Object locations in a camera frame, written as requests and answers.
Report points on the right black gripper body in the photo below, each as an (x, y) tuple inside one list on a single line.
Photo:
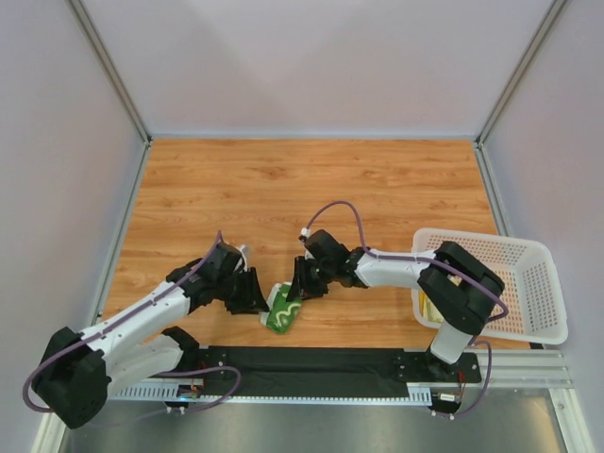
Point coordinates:
[(310, 276)]

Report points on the grey slotted cable duct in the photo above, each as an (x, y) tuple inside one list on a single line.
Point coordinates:
[(170, 391)]

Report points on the right aluminium frame post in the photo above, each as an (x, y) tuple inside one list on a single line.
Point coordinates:
[(552, 15)]

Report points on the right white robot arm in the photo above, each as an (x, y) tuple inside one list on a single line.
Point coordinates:
[(463, 290)]

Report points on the aluminium front rail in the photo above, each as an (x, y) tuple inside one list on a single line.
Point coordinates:
[(506, 368)]

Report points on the left aluminium frame post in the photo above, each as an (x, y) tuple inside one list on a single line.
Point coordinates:
[(90, 31)]

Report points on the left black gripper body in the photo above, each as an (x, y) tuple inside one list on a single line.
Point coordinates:
[(240, 293)]

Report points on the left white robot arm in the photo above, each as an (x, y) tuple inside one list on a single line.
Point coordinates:
[(79, 370)]

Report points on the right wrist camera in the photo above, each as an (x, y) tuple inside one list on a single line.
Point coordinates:
[(307, 233)]

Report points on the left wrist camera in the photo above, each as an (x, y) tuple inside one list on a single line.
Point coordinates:
[(243, 264)]

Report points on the cream yellow crocodile towel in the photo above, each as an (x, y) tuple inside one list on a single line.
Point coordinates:
[(428, 310)]

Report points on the aluminium frame post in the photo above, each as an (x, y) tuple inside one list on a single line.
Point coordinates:
[(90, 31), (552, 15)]

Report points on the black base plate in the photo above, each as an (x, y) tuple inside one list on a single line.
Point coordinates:
[(328, 372)]

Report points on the white plastic basket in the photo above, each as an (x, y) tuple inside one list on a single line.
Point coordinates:
[(533, 292)]

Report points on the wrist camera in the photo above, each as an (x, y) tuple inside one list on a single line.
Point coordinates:
[(307, 233), (243, 264)]

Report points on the green patterned towel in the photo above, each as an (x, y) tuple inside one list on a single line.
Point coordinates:
[(281, 314)]

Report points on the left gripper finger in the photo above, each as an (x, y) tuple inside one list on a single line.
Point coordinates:
[(256, 301), (236, 309)]

